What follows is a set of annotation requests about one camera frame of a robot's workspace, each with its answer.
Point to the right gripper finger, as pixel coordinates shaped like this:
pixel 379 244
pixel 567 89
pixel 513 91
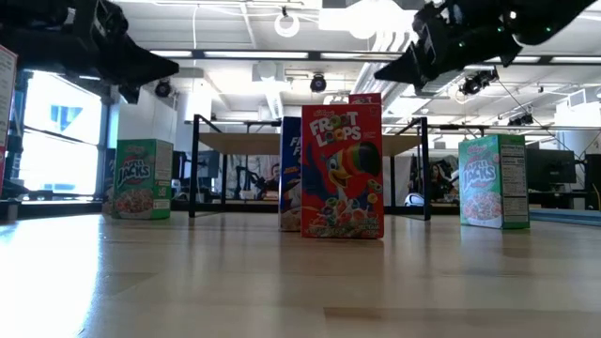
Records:
pixel 413 77
pixel 404 63

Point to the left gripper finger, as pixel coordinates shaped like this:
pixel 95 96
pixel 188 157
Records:
pixel 141 75
pixel 136 56

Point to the green Apple Jacks cereal box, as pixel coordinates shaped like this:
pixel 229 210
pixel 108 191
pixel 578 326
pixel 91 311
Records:
pixel 488 183
pixel 141 178

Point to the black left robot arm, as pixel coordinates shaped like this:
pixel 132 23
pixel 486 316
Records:
pixel 37 33

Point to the background black robot arm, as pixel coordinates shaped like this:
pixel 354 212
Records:
pixel 248 178

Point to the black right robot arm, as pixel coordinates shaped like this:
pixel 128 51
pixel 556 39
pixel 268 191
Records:
pixel 530 28

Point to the wooden shelf black metal legs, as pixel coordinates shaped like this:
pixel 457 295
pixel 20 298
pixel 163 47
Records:
pixel 244 143

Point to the black ceiling spotlight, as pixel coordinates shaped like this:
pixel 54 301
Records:
pixel 318 83
pixel 521 120
pixel 476 83
pixel 163 88

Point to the bright ceiling light panel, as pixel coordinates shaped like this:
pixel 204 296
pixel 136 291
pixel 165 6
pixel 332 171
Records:
pixel 366 19

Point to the person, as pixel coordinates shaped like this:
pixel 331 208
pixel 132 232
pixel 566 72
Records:
pixel 275 171
pixel 439 180

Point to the black computer monitor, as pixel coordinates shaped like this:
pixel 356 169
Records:
pixel 210 164
pixel 549 166
pixel 594 180

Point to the large bright window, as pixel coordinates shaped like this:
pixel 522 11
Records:
pixel 56 164

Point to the blue low platform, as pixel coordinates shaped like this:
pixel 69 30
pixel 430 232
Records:
pixel 568 217

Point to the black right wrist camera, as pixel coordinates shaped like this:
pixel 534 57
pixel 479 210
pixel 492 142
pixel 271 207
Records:
pixel 434 23

